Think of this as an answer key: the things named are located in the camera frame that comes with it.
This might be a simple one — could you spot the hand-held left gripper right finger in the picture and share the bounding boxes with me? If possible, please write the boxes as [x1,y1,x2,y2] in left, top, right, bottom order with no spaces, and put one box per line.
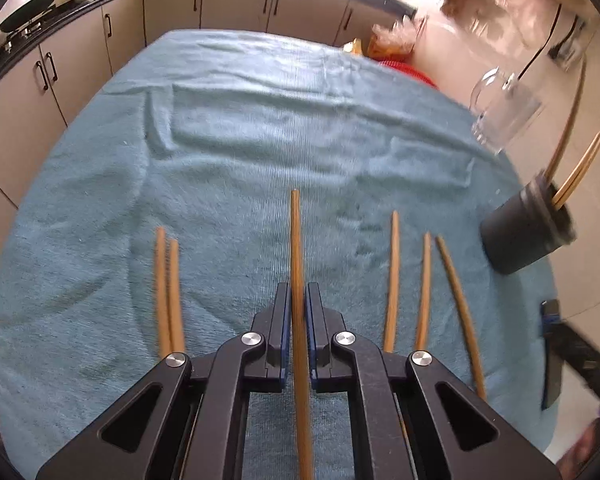
[305,282,563,480]

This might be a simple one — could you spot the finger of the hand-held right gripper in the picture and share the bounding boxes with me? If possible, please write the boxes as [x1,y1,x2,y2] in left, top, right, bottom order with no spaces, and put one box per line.
[539,299,565,411]
[560,319,600,411]

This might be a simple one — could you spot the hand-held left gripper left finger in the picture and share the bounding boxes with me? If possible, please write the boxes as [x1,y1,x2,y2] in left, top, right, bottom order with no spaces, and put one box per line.
[35,282,293,480]

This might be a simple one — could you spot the dark grey utensil holder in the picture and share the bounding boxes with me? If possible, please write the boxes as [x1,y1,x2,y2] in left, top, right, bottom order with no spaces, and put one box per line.
[480,179,578,276]

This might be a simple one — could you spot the blue woven table cloth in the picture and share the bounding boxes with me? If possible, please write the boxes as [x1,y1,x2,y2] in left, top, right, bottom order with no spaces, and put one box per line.
[0,29,561,480]

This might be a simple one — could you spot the clear glass mug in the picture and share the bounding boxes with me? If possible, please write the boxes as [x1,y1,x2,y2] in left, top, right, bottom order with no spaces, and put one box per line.
[469,66,548,155]

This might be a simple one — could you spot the red plastic basin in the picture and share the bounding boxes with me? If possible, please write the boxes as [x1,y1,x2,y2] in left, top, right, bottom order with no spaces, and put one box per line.
[377,59,438,90]

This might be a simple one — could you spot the orange plastic bag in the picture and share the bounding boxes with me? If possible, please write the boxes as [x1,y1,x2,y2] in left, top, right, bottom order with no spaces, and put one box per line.
[371,16,423,60]

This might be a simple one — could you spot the beige kitchen base cabinets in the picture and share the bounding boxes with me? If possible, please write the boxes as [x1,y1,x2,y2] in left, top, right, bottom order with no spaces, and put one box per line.
[0,0,418,326]

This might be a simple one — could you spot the white wall socket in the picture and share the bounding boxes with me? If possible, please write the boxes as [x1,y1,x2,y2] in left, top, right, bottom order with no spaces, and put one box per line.
[550,15,588,68]

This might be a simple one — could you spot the black power cable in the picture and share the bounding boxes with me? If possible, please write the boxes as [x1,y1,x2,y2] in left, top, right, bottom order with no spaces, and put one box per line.
[522,2,563,83]

